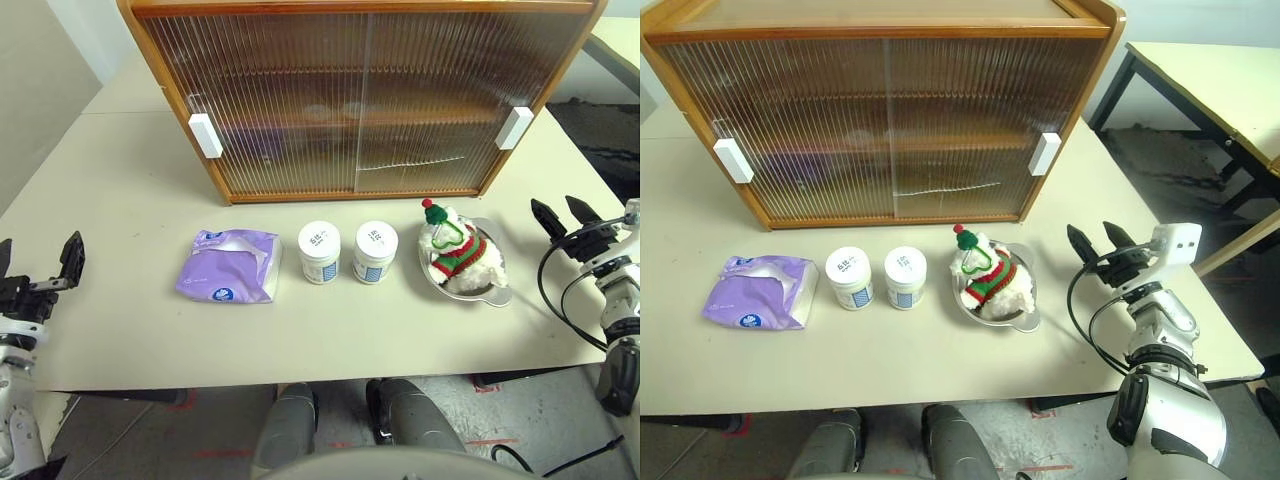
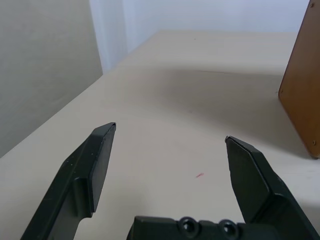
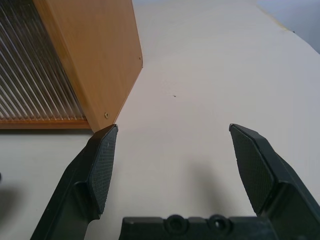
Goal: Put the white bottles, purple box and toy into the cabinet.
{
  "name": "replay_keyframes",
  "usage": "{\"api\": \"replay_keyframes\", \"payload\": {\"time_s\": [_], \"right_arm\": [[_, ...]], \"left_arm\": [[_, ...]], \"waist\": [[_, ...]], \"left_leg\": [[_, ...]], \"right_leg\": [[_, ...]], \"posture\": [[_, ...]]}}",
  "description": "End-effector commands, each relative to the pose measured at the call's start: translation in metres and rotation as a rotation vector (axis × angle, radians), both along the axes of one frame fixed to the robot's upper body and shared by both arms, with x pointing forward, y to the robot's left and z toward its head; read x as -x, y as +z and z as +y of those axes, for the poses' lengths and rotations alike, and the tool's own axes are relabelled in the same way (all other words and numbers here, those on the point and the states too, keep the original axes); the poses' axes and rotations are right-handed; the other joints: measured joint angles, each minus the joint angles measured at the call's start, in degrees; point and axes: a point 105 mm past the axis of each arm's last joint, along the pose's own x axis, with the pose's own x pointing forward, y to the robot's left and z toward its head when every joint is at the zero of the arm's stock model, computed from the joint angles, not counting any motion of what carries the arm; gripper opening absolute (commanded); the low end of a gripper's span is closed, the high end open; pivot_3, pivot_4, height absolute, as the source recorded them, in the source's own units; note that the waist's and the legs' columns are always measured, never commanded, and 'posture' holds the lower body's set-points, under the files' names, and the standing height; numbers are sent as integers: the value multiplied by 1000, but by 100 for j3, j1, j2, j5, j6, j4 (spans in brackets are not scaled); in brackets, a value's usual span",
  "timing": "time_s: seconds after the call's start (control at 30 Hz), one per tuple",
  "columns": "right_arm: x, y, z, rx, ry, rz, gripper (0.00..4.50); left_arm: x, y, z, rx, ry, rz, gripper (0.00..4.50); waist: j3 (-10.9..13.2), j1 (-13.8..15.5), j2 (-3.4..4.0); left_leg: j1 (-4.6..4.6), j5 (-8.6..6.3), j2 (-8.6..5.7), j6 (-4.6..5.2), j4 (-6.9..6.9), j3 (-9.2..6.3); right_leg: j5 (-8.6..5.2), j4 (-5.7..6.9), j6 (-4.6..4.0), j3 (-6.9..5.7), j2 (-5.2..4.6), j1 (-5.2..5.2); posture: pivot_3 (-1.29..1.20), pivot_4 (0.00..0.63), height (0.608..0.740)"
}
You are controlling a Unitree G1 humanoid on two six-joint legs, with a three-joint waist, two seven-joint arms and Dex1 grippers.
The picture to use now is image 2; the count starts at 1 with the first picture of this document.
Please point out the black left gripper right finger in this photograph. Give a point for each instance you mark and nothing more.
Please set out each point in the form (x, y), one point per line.
(257, 190)

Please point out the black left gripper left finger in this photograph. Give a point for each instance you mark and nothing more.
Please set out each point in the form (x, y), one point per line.
(75, 175)

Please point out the brown wooden cabinet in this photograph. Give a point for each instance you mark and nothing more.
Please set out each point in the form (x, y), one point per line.
(302, 87)

